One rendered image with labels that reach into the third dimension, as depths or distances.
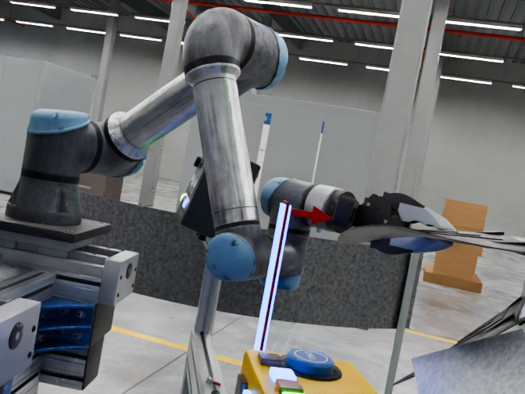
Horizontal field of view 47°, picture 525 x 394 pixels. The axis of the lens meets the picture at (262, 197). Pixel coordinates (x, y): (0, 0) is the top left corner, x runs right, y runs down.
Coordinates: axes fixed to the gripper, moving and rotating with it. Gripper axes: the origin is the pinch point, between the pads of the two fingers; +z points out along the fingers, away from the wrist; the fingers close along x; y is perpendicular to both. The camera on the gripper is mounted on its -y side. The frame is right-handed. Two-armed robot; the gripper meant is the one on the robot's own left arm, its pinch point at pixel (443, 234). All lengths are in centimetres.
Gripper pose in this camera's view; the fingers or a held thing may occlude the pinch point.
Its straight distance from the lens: 88.9
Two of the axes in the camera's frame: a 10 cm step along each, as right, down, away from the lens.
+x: -2.5, 9.7, -0.2
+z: 7.1, 1.7, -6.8
